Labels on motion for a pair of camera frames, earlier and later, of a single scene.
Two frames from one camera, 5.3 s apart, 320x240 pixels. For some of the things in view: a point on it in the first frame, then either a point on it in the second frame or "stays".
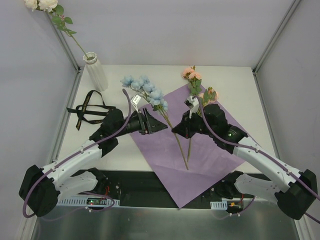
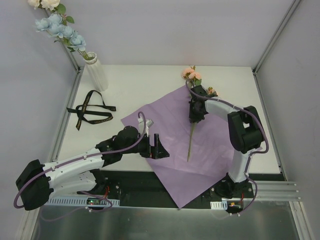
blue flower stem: (176, 135) to (54, 25)
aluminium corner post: (291, 10) stays
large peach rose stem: (194, 79) stays
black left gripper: (145, 122) to (152, 146)
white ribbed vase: (95, 71) stays
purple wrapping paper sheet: (186, 166) stays
